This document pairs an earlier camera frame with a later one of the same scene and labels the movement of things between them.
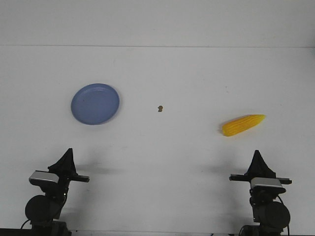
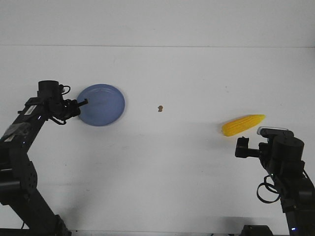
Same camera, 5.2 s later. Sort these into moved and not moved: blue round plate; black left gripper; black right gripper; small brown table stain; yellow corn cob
Moved: black left gripper; black right gripper; blue round plate
Not moved: small brown table stain; yellow corn cob
